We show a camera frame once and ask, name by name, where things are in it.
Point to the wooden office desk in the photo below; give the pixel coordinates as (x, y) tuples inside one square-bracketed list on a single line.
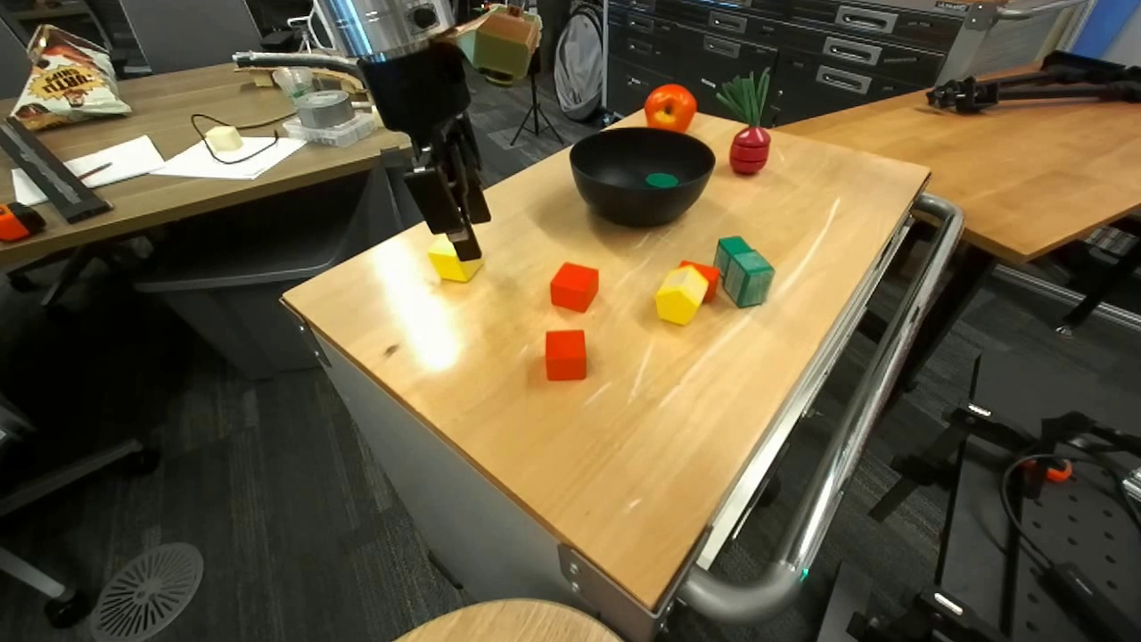
[(163, 110)]

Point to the wooden side table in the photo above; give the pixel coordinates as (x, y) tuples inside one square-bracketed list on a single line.
[(1027, 177)]

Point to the round wooden stool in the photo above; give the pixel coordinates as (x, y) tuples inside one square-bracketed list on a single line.
[(511, 622)]

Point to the red toy radish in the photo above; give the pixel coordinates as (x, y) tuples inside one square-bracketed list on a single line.
[(747, 98)]

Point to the yellow block by orange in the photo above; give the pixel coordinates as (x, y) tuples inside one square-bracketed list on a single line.
[(680, 294)]

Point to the black bowl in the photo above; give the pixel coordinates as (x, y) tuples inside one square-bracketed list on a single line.
[(641, 177)]

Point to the red cube block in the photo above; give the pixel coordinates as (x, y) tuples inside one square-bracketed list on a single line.
[(573, 288), (566, 354)]

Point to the small green block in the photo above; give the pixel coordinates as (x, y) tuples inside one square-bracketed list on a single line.
[(661, 181)]

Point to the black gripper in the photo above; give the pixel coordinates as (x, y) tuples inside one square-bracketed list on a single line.
[(426, 94)]

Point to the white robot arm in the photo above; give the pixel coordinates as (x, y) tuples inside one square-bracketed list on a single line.
[(388, 29)]

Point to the snack chip bag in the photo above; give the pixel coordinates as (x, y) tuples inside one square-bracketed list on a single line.
[(70, 76)]

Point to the orange red toy apple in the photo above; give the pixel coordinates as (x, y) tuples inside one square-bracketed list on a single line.
[(667, 110)]

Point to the dark drawer cabinet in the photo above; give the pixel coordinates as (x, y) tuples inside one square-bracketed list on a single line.
[(820, 55)]

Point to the white paper sheets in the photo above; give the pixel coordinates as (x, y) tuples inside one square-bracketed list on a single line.
[(230, 165)]

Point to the chrome cart handle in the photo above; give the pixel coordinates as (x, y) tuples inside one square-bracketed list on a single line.
[(813, 515)]

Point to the white metal cart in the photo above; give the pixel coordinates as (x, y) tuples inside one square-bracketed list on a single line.
[(605, 491)]

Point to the green double block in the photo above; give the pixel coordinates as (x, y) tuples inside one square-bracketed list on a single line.
[(743, 272)]

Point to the yellow cube block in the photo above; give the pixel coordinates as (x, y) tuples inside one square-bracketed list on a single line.
[(447, 261)]

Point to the grey tape roll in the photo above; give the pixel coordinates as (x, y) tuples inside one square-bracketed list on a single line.
[(322, 110)]

